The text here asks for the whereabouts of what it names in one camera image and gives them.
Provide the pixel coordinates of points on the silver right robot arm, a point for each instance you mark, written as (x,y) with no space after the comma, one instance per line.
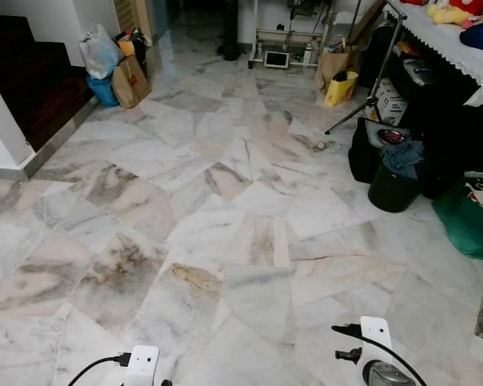
(386,375)

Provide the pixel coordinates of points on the green fabric bag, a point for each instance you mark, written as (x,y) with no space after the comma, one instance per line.
(469,225)

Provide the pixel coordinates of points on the blue denim cloth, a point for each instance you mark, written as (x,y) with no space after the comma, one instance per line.
(404,157)

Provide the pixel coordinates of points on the black round bin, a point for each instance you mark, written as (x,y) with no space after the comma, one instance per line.
(393,189)

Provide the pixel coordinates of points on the pink cloth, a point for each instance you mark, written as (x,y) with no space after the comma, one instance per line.
(396,135)

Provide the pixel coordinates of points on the white printed cardboard box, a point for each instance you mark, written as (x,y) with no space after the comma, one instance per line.
(390,103)

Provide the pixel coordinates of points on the black soft bag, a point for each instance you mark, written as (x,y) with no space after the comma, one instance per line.
(361,153)

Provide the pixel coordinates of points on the table with white lace cloth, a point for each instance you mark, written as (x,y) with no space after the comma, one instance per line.
(451,48)

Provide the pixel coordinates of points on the dark blue cushion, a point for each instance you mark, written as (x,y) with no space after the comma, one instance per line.
(480,37)

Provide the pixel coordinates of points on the black tripod stand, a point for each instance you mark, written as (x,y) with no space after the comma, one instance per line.
(378,74)

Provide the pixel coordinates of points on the small beige ball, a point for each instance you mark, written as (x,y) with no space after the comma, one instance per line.
(319,145)

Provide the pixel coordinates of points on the yellow plush toy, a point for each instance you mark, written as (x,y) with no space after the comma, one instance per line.
(447,14)

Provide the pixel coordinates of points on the red plush toy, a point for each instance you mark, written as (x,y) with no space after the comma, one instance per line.
(475,6)

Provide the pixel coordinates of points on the yellow shopping bag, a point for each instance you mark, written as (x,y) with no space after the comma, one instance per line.
(340,88)

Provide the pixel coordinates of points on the plain brown paper bag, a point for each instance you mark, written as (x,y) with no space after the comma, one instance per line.
(336,64)

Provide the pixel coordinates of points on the small white framed screen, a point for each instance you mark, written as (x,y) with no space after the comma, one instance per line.
(276,59)

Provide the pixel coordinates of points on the white metal rack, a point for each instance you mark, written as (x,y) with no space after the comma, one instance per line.
(286,36)

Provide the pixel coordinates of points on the brown paper bag with tag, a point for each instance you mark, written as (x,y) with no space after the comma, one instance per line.
(130,83)

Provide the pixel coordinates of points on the black bag with orange item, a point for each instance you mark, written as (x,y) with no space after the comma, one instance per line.
(137,44)

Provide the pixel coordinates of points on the blue bag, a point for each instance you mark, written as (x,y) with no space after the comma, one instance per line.
(105,91)

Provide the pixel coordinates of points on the wooden louvre door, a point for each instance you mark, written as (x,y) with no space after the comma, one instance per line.
(130,12)

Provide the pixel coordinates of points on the grey plastic bag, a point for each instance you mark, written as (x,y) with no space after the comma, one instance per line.
(99,55)

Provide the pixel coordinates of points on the dark wooden stair platform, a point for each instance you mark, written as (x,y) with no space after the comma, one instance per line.
(32,80)

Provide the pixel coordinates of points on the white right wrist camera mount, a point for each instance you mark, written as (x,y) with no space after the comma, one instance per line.
(377,334)

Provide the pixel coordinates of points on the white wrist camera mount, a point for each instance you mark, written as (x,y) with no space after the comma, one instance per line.
(141,363)
(377,334)

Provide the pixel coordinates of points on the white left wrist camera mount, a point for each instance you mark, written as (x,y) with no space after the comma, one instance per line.
(141,363)

